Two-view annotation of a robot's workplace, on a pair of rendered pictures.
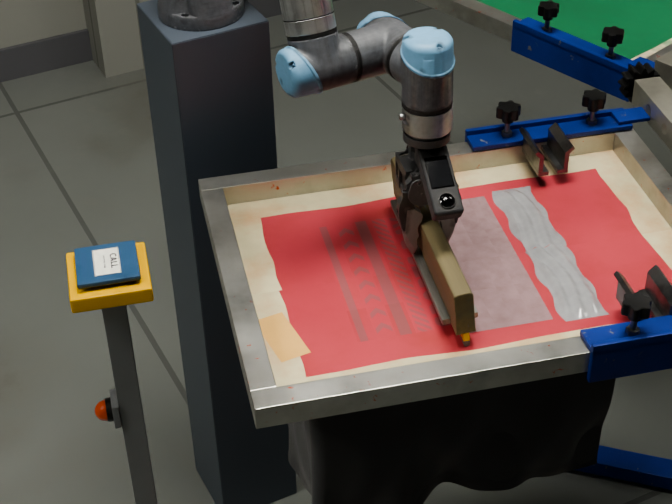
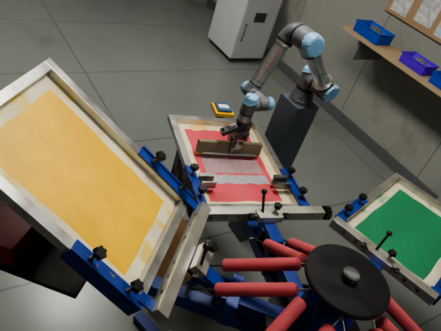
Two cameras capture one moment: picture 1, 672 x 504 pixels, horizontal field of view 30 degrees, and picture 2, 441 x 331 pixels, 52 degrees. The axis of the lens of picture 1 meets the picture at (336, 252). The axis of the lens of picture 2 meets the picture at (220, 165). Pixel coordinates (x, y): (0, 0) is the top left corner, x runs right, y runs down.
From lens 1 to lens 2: 241 cm
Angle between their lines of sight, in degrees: 58
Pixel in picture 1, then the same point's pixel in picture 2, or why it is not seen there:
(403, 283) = not seen: hidden behind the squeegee
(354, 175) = (265, 148)
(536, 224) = (249, 179)
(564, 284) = (221, 177)
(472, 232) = (245, 167)
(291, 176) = (260, 134)
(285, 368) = (187, 126)
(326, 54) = (248, 86)
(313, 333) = (199, 132)
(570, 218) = (254, 188)
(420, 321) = not seen: hidden behind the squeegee
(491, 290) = (218, 164)
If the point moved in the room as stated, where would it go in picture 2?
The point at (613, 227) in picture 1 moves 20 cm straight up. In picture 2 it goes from (251, 196) to (263, 167)
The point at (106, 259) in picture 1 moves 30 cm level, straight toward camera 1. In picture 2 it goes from (224, 106) to (180, 102)
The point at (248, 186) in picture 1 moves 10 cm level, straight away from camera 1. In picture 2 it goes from (255, 128) to (270, 130)
